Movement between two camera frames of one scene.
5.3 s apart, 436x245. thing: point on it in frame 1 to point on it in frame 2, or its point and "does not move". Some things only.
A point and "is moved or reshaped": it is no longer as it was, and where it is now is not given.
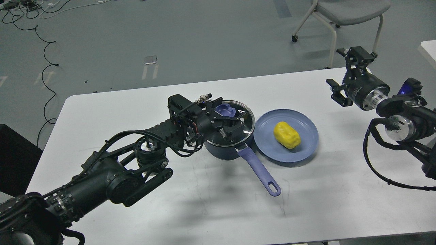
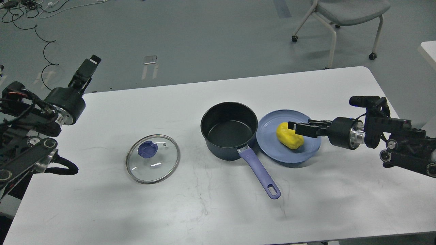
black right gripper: (363, 88) to (344, 132)
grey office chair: (342, 12) does not move
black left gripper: (209, 122) to (69, 103)
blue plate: (267, 144) does not move
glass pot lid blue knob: (234, 123) is moved or reshaped
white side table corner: (430, 46) does not move
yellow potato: (286, 135) does not move
